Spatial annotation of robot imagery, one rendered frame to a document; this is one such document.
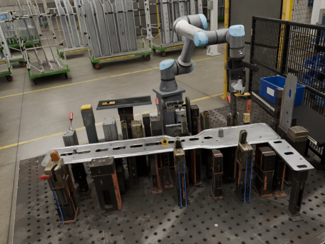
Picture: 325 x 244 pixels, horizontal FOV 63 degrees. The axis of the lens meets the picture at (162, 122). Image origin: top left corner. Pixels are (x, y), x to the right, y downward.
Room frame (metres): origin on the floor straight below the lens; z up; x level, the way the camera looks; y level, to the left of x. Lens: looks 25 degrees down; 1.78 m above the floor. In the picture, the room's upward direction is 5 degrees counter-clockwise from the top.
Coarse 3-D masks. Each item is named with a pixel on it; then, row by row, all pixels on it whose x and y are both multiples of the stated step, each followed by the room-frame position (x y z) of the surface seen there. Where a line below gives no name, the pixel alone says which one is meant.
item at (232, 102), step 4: (232, 92) 1.57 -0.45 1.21; (236, 92) 1.54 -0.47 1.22; (232, 96) 1.56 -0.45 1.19; (236, 96) 1.56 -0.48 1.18; (232, 100) 1.56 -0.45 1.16; (236, 100) 1.56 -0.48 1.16; (232, 104) 1.55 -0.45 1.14; (236, 104) 1.55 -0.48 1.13; (232, 108) 1.55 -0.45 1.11; (236, 108) 1.55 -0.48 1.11; (232, 112) 1.54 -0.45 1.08; (236, 112) 1.54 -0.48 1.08; (232, 116) 1.54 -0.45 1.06; (236, 116) 1.54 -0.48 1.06
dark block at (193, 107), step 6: (192, 108) 1.58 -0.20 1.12; (198, 108) 1.58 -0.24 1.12; (192, 114) 1.58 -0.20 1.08; (198, 114) 1.58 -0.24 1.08; (192, 120) 1.58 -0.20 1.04; (198, 120) 1.58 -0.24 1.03; (192, 126) 1.58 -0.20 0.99; (198, 126) 1.58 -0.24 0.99; (192, 132) 1.59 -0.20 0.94; (198, 132) 1.58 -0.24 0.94
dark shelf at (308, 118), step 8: (256, 96) 1.97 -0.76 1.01; (272, 104) 1.74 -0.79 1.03; (296, 112) 1.57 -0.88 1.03; (304, 112) 1.56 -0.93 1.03; (312, 112) 1.55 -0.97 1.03; (296, 120) 1.46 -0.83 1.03; (304, 120) 1.45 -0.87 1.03; (312, 120) 1.44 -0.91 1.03; (320, 120) 1.43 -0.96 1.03; (312, 128) 1.34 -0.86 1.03; (320, 128) 1.33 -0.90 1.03; (312, 136) 1.26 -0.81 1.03; (320, 136) 1.25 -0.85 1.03; (320, 144) 1.18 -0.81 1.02
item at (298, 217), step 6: (294, 174) 1.05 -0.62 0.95; (300, 174) 1.02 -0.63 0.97; (306, 174) 1.02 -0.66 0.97; (294, 180) 1.05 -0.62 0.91; (300, 180) 1.02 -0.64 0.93; (306, 180) 1.02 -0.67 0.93; (294, 186) 1.04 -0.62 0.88; (300, 186) 1.02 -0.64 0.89; (294, 192) 1.03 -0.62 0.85; (300, 192) 1.04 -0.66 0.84; (294, 198) 1.02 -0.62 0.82; (300, 198) 1.03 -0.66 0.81; (294, 204) 1.02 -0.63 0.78; (300, 204) 1.02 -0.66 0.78; (288, 210) 1.05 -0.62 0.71; (294, 210) 1.02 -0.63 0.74; (294, 216) 1.01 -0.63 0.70; (300, 216) 1.01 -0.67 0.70
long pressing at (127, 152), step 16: (224, 128) 1.50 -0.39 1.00; (240, 128) 1.48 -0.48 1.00; (256, 128) 1.46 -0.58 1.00; (96, 144) 1.44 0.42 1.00; (112, 144) 1.42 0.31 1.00; (128, 144) 1.40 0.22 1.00; (144, 144) 1.38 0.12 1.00; (160, 144) 1.37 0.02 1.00; (192, 144) 1.33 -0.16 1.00; (208, 144) 1.32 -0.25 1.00; (224, 144) 1.30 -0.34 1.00; (48, 160) 1.30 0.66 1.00; (64, 160) 1.28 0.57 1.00; (80, 160) 1.27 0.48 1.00
